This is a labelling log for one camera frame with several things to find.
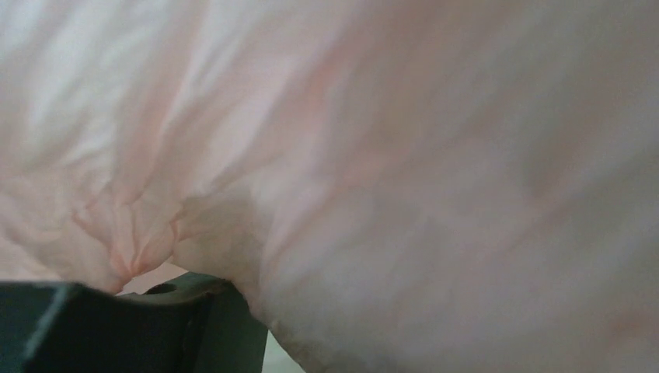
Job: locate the pink plastic bag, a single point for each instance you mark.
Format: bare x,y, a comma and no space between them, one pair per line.
394,186

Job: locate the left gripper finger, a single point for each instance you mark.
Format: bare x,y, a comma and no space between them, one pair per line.
192,323

